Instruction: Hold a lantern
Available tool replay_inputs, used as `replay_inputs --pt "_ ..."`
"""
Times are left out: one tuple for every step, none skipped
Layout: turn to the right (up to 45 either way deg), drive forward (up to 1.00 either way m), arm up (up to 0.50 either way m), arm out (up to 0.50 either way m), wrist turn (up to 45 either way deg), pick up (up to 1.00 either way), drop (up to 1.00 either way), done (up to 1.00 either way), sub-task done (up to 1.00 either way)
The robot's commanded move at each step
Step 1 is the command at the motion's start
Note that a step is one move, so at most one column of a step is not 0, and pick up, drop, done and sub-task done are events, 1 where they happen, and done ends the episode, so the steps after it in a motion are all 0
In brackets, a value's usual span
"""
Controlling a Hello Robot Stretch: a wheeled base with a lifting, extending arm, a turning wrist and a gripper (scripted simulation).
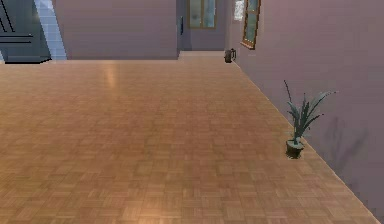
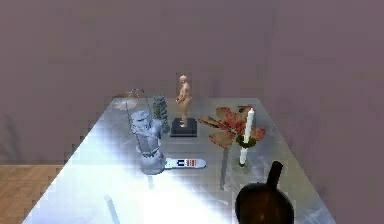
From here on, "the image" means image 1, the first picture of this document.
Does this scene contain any white framed wall picture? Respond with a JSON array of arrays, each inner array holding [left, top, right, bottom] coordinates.
[[233, 0, 246, 22]]

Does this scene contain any dark grey cupboard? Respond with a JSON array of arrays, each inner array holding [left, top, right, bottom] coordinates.
[[0, 0, 53, 65]]

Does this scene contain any green potted house plant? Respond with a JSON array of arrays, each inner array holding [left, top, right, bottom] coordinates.
[[283, 79, 338, 160]]

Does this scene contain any dark round bin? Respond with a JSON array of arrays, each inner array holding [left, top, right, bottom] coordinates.
[[223, 48, 238, 64]]

